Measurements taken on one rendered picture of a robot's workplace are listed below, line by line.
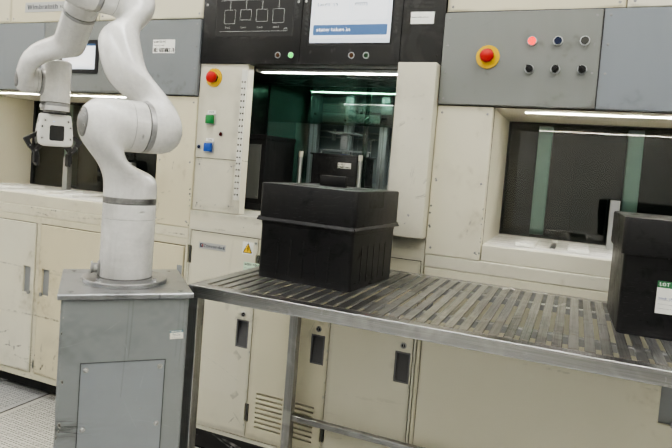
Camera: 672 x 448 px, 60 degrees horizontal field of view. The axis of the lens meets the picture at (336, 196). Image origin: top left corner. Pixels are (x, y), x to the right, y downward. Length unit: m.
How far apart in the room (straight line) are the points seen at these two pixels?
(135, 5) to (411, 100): 0.81
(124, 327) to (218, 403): 0.96
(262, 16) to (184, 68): 0.36
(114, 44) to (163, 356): 0.74
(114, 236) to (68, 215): 1.20
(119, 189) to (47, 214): 1.31
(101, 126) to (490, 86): 1.08
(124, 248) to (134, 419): 0.38
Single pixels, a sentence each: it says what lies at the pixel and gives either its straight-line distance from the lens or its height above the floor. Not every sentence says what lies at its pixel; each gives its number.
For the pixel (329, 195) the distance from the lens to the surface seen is 1.46.
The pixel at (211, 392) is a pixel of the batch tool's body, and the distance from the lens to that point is 2.29.
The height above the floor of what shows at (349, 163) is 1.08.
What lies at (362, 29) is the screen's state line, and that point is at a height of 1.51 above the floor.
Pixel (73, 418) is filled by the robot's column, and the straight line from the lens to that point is 1.45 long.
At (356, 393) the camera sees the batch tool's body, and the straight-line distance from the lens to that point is 2.02.
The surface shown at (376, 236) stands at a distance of 1.58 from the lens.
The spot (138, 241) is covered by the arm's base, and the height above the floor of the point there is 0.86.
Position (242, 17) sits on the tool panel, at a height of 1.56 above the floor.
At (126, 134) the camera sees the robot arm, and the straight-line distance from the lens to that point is 1.39.
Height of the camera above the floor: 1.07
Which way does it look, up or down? 3 degrees down
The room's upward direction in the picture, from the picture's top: 5 degrees clockwise
